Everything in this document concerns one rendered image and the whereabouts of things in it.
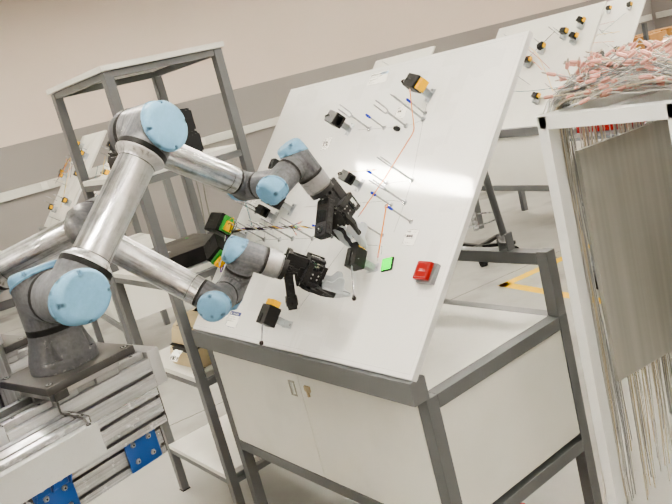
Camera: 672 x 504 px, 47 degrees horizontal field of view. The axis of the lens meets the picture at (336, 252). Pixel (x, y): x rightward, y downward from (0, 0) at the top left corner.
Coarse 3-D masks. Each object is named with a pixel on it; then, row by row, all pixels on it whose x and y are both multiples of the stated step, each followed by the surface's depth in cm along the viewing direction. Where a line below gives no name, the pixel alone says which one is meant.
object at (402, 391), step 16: (208, 336) 271; (224, 336) 264; (224, 352) 265; (240, 352) 255; (256, 352) 246; (272, 352) 237; (288, 352) 232; (288, 368) 233; (304, 368) 225; (320, 368) 218; (336, 368) 211; (352, 368) 207; (336, 384) 214; (352, 384) 208; (368, 384) 202; (384, 384) 196; (400, 384) 190; (416, 384) 189; (400, 400) 193; (416, 400) 189
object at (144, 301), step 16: (96, 192) 590; (176, 208) 511; (176, 224) 514; (144, 240) 568; (112, 288) 494; (128, 288) 504; (144, 288) 509; (112, 304) 514; (144, 304) 510; (160, 304) 515; (96, 320) 603; (112, 320) 524; (96, 336) 604; (128, 336) 502
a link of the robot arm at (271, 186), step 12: (276, 168) 199; (288, 168) 199; (252, 180) 203; (264, 180) 197; (276, 180) 197; (288, 180) 198; (252, 192) 204; (264, 192) 197; (276, 192) 196; (288, 192) 200; (276, 204) 199
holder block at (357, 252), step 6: (354, 246) 213; (348, 252) 214; (354, 252) 212; (360, 252) 213; (366, 252) 214; (348, 258) 213; (354, 258) 211; (360, 258) 212; (348, 264) 212; (354, 264) 211; (360, 264) 212; (354, 270) 214
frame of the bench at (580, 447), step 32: (544, 320) 223; (512, 352) 211; (448, 384) 197; (576, 384) 229; (256, 448) 281; (448, 448) 197; (576, 448) 230; (256, 480) 296; (320, 480) 250; (448, 480) 197; (544, 480) 221
